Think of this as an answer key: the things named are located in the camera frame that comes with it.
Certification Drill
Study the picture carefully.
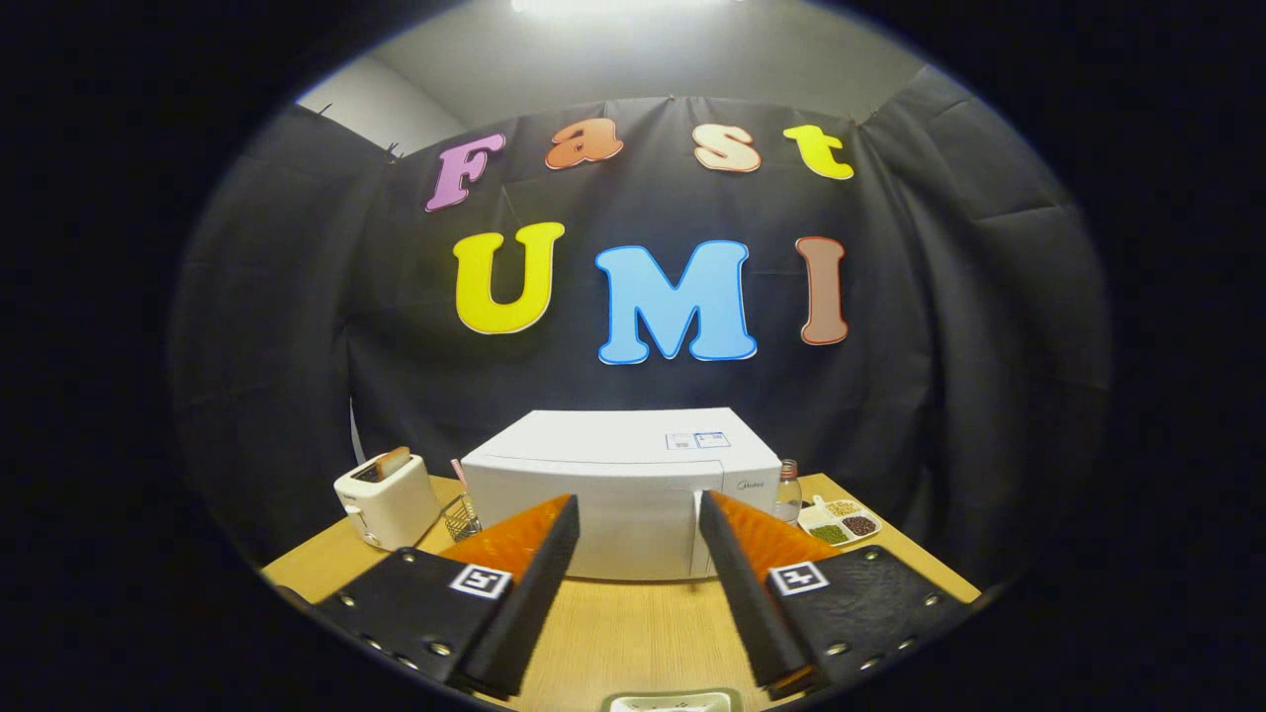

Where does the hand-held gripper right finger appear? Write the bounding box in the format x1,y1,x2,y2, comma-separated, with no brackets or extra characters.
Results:
698,489,975,698

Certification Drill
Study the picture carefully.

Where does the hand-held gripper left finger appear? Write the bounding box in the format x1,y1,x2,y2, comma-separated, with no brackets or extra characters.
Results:
316,494,582,701

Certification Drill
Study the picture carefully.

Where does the white microwave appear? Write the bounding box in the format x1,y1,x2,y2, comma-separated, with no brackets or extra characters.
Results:
461,407,783,581

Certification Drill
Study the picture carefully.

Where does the clear plastic bottle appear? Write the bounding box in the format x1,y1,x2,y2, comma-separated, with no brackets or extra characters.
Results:
773,459,803,525

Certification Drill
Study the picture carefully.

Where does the white plate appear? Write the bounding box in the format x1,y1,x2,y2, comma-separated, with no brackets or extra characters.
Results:
601,689,745,712

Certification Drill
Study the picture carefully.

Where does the white divided bean dish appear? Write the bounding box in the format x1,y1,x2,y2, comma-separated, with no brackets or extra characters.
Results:
797,494,883,548

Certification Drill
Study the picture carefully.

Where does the white toaster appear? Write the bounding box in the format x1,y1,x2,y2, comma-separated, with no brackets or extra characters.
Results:
333,453,442,551

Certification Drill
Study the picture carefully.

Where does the wire mesh basket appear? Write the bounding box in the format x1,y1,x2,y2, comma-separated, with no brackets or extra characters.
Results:
440,491,483,542

